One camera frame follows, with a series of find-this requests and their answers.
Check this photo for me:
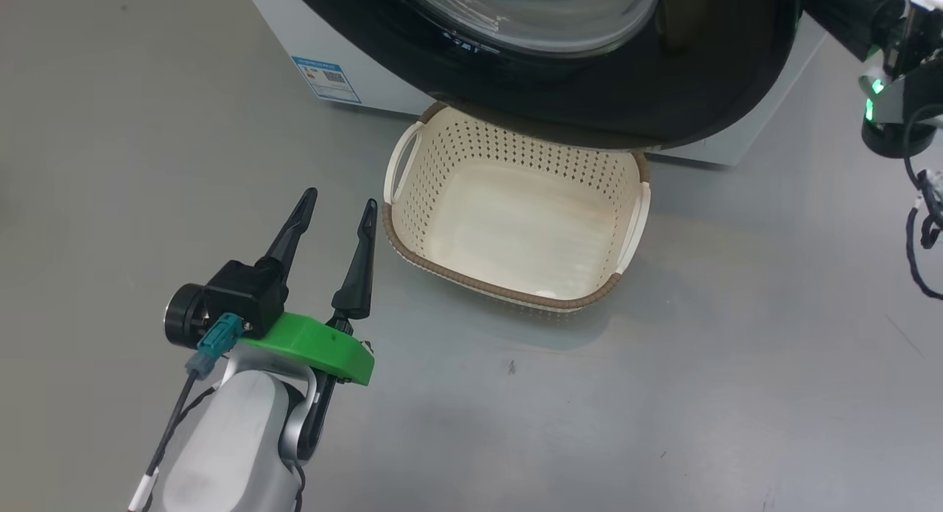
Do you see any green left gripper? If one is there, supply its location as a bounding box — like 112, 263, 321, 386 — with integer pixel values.
243, 188, 379, 457

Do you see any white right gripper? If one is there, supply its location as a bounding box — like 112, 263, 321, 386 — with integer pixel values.
858, 52, 943, 159

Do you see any black round washing machine door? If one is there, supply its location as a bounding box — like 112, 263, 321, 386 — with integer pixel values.
286, 0, 804, 152

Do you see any white washing machine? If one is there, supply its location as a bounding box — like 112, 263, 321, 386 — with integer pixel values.
242, 0, 830, 166

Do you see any cream perforated laundry basket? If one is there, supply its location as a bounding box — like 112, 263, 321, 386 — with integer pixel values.
382, 103, 652, 315

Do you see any blue white energy label sticker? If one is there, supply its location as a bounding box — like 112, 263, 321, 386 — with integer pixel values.
291, 55, 362, 105

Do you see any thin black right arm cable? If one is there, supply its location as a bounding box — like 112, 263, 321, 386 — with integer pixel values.
902, 103, 943, 303

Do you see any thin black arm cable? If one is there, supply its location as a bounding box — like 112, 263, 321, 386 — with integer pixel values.
147, 383, 306, 512
902, 103, 943, 303

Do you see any left arm teal plug cable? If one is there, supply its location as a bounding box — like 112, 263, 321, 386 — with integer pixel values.
129, 312, 245, 512

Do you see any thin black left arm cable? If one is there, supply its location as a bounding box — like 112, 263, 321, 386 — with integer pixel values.
147, 383, 306, 512

